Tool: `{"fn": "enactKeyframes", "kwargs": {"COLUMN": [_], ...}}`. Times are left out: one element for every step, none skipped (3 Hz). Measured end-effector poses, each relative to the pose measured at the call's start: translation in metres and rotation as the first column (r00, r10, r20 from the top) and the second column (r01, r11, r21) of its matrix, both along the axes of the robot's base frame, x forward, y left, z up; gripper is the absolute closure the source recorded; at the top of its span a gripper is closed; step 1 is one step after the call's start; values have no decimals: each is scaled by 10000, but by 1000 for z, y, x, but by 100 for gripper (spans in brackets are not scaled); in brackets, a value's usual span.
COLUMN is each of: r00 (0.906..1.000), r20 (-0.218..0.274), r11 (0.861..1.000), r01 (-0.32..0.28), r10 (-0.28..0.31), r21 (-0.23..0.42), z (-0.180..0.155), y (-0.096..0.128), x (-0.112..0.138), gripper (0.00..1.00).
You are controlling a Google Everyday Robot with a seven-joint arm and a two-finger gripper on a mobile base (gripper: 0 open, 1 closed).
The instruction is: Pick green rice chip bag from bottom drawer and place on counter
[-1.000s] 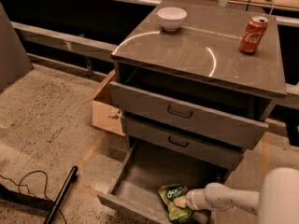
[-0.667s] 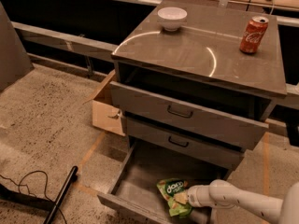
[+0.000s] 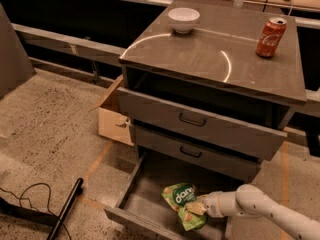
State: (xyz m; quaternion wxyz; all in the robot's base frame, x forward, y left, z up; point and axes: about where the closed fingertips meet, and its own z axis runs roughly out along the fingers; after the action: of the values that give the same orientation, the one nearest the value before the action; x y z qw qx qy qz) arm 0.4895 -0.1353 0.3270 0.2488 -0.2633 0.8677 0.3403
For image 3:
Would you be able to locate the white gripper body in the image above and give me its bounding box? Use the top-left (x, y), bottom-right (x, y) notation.
top-left (203, 191), bottom-right (223, 218)

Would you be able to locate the green rice chip bag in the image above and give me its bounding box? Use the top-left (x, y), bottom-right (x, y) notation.
top-left (161, 183), bottom-right (207, 231)

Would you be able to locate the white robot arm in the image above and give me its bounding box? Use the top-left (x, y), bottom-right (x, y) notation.
top-left (186, 184), bottom-right (320, 240)

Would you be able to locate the grey middle drawer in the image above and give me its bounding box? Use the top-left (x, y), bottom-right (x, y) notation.
top-left (135, 126), bottom-right (260, 182)

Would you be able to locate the grey open bottom drawer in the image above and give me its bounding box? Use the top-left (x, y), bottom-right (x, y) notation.
top-left (105, 152), bottom-right (241, 240)

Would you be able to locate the grey top drawer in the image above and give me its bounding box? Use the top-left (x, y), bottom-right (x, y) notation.
top-left (117, 87), bottom-right (287, 160)

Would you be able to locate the grey drawer cabinet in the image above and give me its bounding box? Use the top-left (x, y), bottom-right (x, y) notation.
top-left (120, 4), bottom-right (306, 166)

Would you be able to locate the cardboard box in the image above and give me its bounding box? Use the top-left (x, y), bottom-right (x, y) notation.
top-left (90, 75), bottom-right (134, 146)

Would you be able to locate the black metal pole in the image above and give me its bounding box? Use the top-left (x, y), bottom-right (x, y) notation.
top-left (46, 178), bottom-right (83, 240)

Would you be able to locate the white ceramic bowl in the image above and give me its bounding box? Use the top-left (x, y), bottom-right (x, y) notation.
top-left (168, 7), bottom-right (200, 34)

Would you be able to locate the red coca-cola can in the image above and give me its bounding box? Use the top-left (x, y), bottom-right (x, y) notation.
top-left (256, 17), bottom-right (287, 58)

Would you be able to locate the grey metal rail beam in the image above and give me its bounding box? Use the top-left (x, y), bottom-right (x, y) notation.
top-left (12, 23), bottom-right (125, 67)

